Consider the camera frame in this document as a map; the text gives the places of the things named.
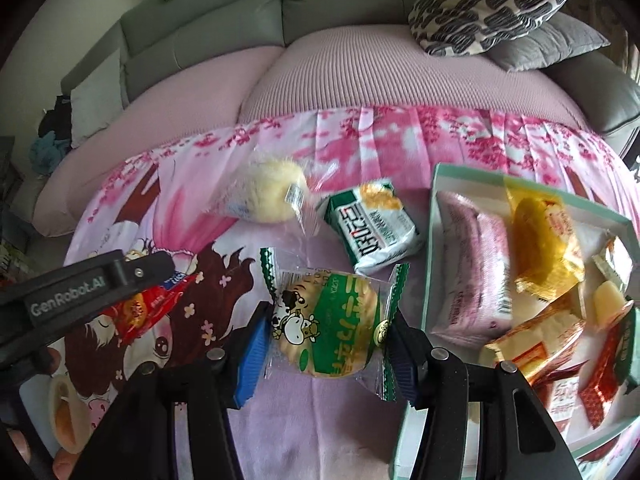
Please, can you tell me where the red lucky candy packet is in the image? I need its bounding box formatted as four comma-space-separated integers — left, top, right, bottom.
91, 250, 196, 347

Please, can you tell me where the green cow rice cracker packet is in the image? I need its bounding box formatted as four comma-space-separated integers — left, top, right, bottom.
259, 247, 409, 402

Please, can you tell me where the red gold patterned snack packet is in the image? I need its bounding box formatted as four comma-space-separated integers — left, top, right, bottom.
578, 324, 622, 429

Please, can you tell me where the yellow soft bread packet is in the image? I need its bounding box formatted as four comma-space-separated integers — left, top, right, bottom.
504, 177, 586, 302

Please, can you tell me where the dark green snack packet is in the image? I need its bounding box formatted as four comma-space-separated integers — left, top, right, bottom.
614, 307, 640, 394

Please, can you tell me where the orange cream biscuit packet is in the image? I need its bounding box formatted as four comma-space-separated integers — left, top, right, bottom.
478, 283, 587, 385

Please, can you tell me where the pink wafer snack packet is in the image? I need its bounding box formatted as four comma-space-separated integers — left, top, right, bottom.
432, 191, 513, 349

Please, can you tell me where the red white milk biscuit packet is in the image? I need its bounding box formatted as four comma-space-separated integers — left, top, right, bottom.
547, 376, 579, 438

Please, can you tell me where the white teal-rimmed tray box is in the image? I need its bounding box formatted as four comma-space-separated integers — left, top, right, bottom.
390, 164, 639, 479

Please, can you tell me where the white green Korean snack packet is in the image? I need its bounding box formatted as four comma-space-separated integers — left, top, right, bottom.
317, 178, 424, 275

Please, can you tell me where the dark clothes pile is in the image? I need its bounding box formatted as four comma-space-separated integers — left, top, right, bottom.
29, 94, 72, 177

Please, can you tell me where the pink cartoon printed blanket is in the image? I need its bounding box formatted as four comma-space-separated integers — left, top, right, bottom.
0, 104, 640, 480

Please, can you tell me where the small yellow candy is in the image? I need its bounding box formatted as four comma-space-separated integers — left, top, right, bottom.
593, 281, 627, 326

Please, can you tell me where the clear-wrapped round yellow bun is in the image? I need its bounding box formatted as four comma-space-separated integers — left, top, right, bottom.
205, 150, 340, 236

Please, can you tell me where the white pale cushion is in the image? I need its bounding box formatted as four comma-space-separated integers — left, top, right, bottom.
70, 50, 124, 148

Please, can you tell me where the pink sofa seat cover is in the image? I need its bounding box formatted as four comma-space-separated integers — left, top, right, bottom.
32, 25, 588, 237

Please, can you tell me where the grey cushion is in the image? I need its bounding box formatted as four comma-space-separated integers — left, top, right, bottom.
486, 12, 610, 73

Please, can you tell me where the black white patterned cushion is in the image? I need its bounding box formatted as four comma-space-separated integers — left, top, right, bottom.
408, 0, 567, 58

